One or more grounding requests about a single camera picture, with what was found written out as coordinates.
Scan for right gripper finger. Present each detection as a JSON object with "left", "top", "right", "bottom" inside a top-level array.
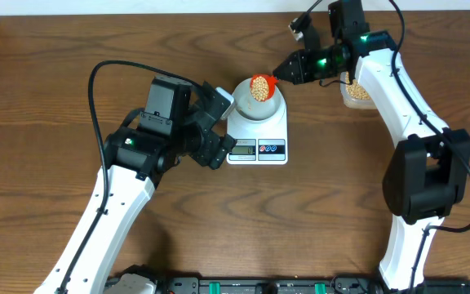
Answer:
[
  {"left": 273, "top": 67, "right": 303, "bottom": 85},
  {"left": 273, "top": 50, "right": 303, "bottom": 74}
]

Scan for red plastic measuring scoop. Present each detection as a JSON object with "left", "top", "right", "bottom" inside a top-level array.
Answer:
[{"left": 250, "top": 74, "right": 278, "bottom": 102}]

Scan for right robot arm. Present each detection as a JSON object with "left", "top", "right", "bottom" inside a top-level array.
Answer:
[{"left": 273, "top": 1, "right": 470, "bottom": 293}]

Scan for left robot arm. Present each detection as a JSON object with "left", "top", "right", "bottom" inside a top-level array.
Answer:
[{"left": 36, "top": 77, "right": 236, "bottom": 293}]

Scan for soybeans in scoop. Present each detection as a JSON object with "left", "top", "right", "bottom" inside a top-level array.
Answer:
[{"left": 251, "top": 76, "right": 269, "bottom": 102}]

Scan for grey round bowl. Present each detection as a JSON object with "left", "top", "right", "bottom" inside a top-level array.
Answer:
[{"left": 233, "top": 78, "right": 286, "bottom": 121}]

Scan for white digital kitchen scale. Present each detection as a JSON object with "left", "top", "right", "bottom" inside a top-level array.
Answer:
[{"left": 227, "top": 107, "right": 288, "bottom": 165}]

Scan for pile of soybeans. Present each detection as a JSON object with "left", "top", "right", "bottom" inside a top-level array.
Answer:
[{"left": 345, "top": 73, "right": 371, "bottom": 100}]

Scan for clear plastic container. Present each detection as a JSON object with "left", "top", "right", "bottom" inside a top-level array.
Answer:
[{"left": 339, "top": 72, "right": 376, "bottom": 109}]

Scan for left black cable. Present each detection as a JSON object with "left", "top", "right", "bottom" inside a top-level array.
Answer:
[{"left": 55, "top": 60, "right": 203, "bottom": 294}]

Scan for black cable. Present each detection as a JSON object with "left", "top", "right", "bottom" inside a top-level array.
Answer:
[
  {"left": 55, "top": 60, "right": 203, "bottom": 294},
  {"left": 298, "top": 0, "right": 470, "bottom": 292}
]

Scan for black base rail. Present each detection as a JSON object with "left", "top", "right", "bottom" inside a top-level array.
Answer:
[{"left": 104, "top": 276, "right": 470, "bottom": 294}]

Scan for right black cable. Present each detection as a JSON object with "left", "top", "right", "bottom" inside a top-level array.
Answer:
[{"left": 298, "top": 0, "right": 470, "bottom": 292}]

